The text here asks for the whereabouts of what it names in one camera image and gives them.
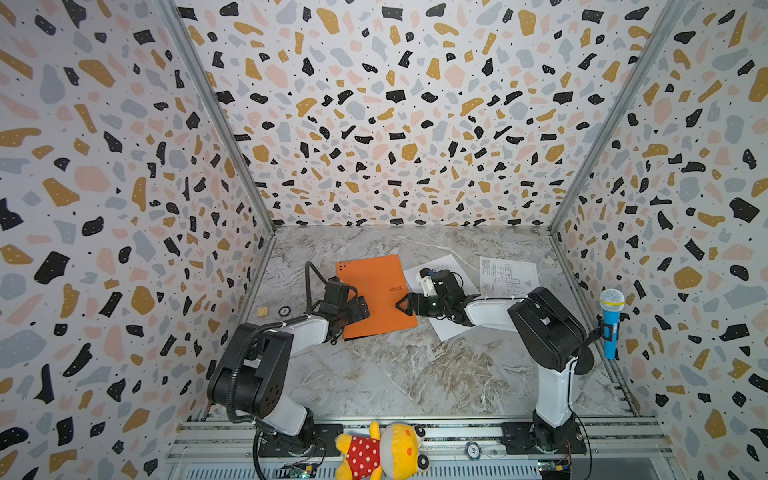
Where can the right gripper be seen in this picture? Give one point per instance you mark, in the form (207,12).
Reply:
(417,302)

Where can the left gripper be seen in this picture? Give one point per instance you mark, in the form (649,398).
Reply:
(354,314)

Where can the orange and black folder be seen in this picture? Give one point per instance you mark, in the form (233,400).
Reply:
(381,282)

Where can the text printed paper sheet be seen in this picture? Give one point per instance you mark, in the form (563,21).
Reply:
(444,329)

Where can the technical drawing paper sheet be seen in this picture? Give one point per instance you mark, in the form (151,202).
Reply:
(507,278)

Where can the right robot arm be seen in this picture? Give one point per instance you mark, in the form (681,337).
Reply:
(552,336)

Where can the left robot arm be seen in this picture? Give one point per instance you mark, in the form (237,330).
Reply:
(248,381)

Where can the yellow plush toy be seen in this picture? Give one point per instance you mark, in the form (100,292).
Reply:
(391,451)

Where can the black microphone stand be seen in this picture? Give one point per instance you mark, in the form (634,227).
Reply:
(585,357)

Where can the blue toy microphone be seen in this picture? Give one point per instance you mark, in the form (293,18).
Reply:
(612,302)

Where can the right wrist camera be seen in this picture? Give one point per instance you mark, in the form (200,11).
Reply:
(426,282)

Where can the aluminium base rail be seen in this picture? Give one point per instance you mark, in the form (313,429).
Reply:
(492,447)

